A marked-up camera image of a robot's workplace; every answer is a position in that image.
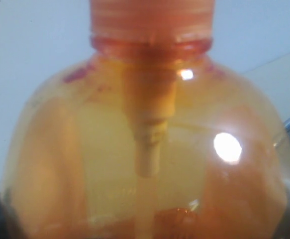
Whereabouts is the orange dish soap pump bottle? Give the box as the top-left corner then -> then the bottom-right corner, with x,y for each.
0,0 -> 290,239

